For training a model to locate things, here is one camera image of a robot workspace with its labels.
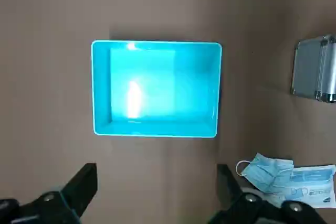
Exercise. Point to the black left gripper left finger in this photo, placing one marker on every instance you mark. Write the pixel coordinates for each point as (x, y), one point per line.
(65, 203)

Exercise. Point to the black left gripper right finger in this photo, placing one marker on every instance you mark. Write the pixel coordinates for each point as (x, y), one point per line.
(236, 208)

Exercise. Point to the used blue face mask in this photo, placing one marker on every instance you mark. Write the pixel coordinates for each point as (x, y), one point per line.
(267, 171)

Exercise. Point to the new face mask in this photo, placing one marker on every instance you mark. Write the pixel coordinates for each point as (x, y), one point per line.
(312, 184)

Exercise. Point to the blue plastic box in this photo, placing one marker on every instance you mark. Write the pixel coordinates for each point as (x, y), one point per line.
(157, 90)

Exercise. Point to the silver aluminium case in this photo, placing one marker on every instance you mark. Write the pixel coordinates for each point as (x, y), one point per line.
(309, 69)

